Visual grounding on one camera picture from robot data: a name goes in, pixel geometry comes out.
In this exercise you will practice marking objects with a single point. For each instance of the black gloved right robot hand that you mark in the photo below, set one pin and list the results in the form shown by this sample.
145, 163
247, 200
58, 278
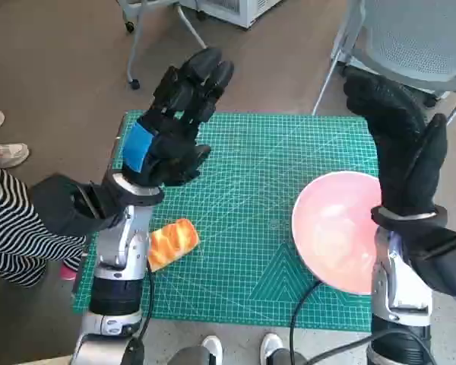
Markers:
399, 163

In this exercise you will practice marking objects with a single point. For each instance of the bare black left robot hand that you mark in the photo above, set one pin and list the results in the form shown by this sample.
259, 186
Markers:
175, 152

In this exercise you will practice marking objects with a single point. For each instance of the orange striped bread loaf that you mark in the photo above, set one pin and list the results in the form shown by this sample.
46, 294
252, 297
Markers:
175, 243

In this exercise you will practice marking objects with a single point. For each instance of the pink bowl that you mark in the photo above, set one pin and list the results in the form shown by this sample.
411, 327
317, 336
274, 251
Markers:
327, 228

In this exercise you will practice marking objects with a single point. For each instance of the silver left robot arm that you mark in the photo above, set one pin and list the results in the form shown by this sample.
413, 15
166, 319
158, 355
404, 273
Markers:
114, 243

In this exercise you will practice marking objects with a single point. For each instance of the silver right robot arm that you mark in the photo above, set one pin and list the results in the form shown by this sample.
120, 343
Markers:
399, 285

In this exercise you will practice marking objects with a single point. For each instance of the green cutting mat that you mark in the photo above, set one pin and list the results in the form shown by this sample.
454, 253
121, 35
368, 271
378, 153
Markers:
243, 190

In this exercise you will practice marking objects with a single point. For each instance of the grey mesh chair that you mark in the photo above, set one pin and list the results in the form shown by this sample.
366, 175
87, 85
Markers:
414, 38

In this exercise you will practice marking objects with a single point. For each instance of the white cabinet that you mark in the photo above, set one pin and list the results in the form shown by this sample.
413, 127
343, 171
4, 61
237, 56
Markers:
247, 11

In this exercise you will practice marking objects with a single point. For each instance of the person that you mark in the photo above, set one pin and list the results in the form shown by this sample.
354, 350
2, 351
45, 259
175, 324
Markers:
7, 228

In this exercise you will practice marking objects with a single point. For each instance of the white foot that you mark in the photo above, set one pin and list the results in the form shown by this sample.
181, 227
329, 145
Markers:
270, 345
212, 346

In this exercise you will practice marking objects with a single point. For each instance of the dark grey leg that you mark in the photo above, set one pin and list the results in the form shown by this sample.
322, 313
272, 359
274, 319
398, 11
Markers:
289, 358
190, 357

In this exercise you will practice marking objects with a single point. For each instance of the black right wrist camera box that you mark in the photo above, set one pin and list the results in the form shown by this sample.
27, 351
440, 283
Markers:
441, 262

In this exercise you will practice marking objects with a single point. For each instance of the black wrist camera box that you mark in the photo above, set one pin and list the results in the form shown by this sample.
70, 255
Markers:
61, 213
441, 262

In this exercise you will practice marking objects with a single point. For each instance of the grey frame with casters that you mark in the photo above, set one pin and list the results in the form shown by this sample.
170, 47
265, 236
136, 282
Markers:
135, 49

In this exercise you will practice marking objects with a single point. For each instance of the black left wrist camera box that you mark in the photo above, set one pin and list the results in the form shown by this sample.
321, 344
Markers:
61, 213

